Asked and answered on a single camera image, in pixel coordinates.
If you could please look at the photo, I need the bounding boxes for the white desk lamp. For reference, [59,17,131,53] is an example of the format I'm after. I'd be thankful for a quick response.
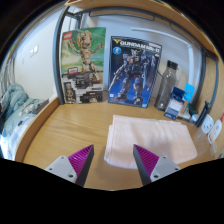
[134,26,198,123]

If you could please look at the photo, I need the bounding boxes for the blue robot model kit box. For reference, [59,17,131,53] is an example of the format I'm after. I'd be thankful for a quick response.
[107,35,163,109]

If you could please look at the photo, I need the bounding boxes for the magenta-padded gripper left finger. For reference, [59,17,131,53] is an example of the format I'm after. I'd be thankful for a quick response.
[44,144,95,188]

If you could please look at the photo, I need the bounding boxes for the white bottle with red cap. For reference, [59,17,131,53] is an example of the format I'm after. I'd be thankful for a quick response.
[207,113,224,145]

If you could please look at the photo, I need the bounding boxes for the pale pink towel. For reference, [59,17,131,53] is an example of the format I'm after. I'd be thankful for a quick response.
[103,114,199,170]

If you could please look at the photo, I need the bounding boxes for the tall light blue box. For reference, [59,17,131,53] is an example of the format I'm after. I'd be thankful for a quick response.
[182,83,196,108]

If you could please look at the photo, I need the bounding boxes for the clear bottle with dark cap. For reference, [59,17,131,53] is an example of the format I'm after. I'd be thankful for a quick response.
[154,59,180,112]

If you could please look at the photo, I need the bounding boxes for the green tree figure toy box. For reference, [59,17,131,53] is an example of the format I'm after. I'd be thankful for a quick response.
[60,27,107,105]

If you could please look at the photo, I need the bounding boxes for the black electric shaver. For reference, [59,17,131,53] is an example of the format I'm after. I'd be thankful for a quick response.
[194,100,212,128]

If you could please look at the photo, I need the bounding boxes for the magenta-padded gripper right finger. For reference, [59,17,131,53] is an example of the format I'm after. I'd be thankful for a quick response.
[132,143,182,187]

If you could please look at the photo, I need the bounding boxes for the small blue and white box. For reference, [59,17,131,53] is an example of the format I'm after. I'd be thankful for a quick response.
[163,87,185,121]

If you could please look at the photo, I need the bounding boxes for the bed with blue-green bedding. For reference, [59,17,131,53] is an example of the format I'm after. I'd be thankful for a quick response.
[0,83,51,158]

